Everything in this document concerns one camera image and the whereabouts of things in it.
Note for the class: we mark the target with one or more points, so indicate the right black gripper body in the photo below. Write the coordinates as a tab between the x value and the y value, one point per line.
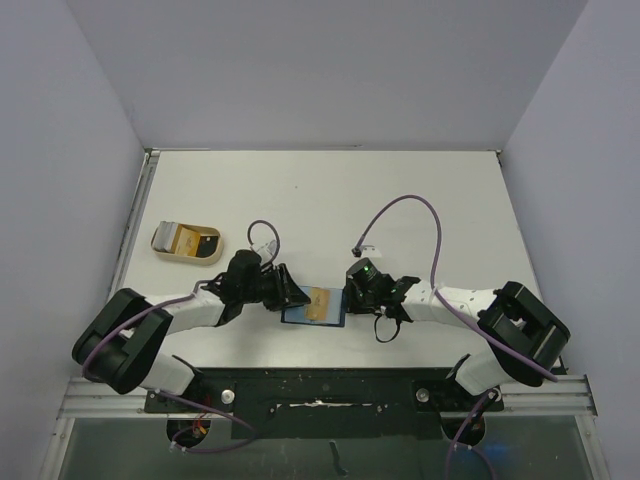
353	292

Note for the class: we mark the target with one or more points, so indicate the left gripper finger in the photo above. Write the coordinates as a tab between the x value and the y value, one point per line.
279	305
289	292

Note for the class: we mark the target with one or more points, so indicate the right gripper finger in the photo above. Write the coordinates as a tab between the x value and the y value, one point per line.
358	308
350	291

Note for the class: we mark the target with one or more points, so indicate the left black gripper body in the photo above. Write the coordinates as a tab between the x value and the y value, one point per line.
267	286

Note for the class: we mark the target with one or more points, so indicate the blue leather card holder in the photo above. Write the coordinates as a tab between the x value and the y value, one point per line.
335	315

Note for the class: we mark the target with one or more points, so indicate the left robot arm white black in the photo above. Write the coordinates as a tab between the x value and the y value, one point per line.
121	346

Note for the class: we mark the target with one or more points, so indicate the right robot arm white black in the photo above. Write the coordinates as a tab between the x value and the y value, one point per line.
525	338

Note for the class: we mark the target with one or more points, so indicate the beige oval card tray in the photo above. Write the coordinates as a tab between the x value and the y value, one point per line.
204	231

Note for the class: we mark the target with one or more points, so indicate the black card in tray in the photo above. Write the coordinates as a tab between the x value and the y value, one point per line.
207	246

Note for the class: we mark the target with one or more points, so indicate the gold card in tray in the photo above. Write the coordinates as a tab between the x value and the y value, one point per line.
186	241

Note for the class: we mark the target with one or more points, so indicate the stack of white cards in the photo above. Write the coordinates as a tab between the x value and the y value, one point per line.
164	236

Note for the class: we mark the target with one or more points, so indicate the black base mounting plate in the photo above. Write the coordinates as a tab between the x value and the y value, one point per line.
334	403

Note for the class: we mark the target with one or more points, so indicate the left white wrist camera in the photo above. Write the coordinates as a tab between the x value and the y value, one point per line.
265	250

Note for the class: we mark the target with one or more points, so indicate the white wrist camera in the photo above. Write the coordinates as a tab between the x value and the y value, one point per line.
370	251
265	250

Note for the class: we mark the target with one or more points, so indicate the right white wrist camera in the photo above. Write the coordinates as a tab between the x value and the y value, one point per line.
370	251

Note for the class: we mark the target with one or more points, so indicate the aluminium left side rail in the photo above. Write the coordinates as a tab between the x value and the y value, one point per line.
143	187

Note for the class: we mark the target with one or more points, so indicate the aluminium rail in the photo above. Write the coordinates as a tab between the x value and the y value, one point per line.
143	187
570	396

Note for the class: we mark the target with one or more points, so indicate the aluminium front rail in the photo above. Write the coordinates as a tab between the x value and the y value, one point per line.
570	396

